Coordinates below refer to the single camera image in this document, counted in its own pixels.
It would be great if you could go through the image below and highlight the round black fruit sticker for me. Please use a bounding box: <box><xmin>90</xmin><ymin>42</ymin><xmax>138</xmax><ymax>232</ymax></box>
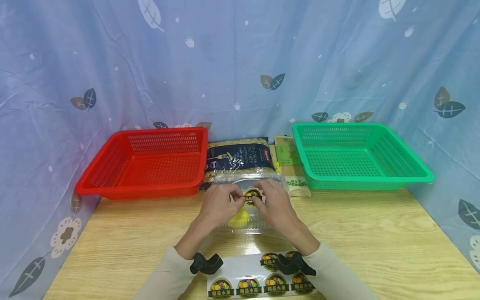
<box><xmin>244</xmin><ymin>188</ymin><xmax>263</xmax><ymax>206</ymax></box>

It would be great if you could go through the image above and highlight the red plastic basket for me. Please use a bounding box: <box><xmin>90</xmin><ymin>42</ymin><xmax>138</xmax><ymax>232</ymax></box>
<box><xmin>74</xmin><ymin>127</ymin><xmax>209</xmax><ymax>200</ymax></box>

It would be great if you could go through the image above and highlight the person's right hand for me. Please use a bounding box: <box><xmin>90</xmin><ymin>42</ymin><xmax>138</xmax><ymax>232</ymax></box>
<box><xmin>251</xmin><ymin>179</ymin><xmax>305</xmax><ymax>243</ymax></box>

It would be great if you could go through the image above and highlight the black wrist band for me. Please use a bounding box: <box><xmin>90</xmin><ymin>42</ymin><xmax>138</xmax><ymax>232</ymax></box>
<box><xmin>189</xmin><ymin>252</ymin><xmax>225</xmax><ymax>275</ymax></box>
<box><xmin>275</xmin><ymin>251</ymin><xmax>317</xmax><ymax>277</ymax></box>

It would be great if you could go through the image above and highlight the person's left hand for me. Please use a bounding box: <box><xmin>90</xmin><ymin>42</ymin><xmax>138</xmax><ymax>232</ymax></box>
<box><xmin>195</xmin><ymin>182</ymin><xmax>246</xmax><ymax>235</ymax></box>

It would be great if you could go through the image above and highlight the green plastic basket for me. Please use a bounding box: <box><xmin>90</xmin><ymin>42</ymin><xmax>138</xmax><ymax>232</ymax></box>
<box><xmin>292</xmin><ymin>122</ymin><xmax>435</xmax><ymax>191</ymax></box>

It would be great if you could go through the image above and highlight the beige and green noodle packet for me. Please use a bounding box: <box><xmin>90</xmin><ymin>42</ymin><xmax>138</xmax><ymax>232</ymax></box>
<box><xmin>274</xmin><ymin>135</ymin><xmax>312</xmax><ymax>198</ymax></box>

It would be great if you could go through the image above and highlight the dark blue pasta packet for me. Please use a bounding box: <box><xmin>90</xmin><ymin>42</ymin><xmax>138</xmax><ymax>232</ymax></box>
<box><xmin>200</xmin><ymin>137</ymin><xmax>278</xmax><ymax>190</ymax></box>

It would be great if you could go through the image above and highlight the person's left forearm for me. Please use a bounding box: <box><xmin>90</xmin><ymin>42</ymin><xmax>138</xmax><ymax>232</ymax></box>
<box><xmin>131</xmin><ymin>223</ymin><xmax>216</xmax><ymax>300</ymax></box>

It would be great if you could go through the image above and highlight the clear plastic clamshell box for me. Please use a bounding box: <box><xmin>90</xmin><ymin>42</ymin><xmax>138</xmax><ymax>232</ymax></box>
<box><xmin>209</xmin><ymin>172</ymin><xmax>294</xmax><ymax>235</ymax></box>

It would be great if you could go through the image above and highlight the sheet of round stickers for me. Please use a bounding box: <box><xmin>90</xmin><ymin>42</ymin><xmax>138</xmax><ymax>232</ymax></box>
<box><xmin>207</xmin><ymin>251</ymin><xmax>318</xmax><ymax>300</ymax></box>

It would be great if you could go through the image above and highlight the person's right forearm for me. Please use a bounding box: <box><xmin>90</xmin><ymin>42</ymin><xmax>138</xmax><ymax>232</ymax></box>
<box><xmin>285</xmin><ymin>227</ymin><xmax>380</xmax><ymax>300</ymax></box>

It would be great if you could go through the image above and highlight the yellow round fruit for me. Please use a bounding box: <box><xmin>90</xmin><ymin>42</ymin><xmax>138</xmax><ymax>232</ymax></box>
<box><xmin>227</xmin><ymin>208</ymin><xmax>251</xmax><ymax>230</ymax></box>

